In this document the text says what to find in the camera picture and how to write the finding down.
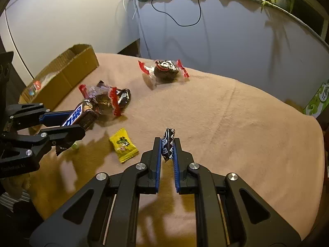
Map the small black candy packet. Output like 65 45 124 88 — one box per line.
161 128 175 162

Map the brown Snickers bar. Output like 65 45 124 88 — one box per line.
62 99 100 130

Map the red clear chocolate cake packet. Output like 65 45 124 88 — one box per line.
79 80 131 117

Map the red clear snack packet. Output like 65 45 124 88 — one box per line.
138 60 190 90

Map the yellow candy packet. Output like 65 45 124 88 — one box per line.
109 128 139 163

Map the snack bag in box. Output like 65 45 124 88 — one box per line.
28 72 57 97

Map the cardboard box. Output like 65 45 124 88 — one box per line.
19 44 99 110

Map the green white carton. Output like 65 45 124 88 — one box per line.
303 81 329 118

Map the white cable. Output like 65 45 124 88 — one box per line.
122 0 152 60

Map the black cable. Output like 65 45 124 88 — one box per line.
151 0 203 27

